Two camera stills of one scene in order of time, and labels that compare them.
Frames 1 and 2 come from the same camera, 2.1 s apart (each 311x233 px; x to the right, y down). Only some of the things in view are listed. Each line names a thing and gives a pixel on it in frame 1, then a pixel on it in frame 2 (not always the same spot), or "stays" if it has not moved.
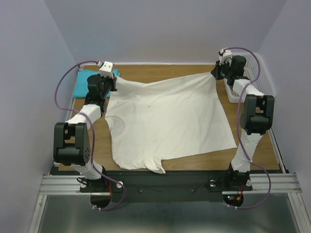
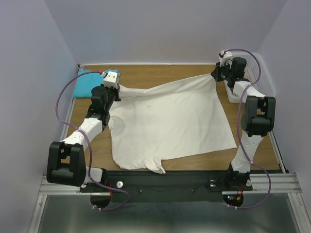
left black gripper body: [108, 84] -> [112, 94]
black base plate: [128, 187] stays
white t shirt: [149, 123] stays
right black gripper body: [223, 71] stays
